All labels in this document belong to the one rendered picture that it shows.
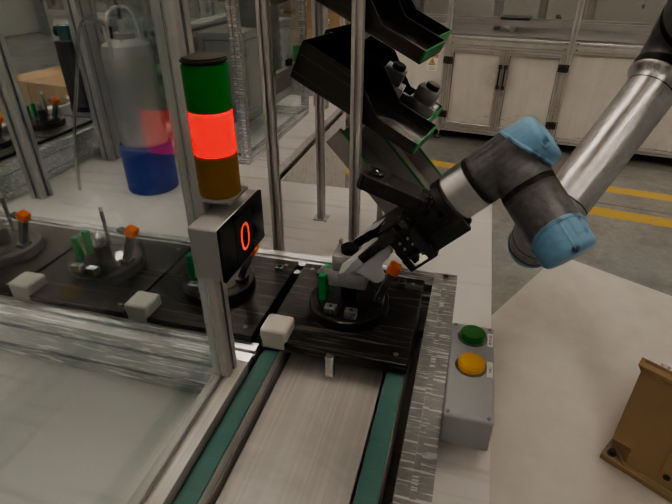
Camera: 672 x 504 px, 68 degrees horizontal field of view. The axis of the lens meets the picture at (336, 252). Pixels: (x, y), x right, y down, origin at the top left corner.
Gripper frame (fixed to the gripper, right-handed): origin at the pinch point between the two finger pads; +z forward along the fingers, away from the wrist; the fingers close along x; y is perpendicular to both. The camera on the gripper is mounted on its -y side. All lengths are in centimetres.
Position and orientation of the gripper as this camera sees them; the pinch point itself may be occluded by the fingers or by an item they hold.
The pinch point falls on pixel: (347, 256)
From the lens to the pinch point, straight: 83.5
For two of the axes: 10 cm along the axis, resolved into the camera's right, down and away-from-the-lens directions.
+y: 6.7, 7.1, 2.1
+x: 2.6, -5.0, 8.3
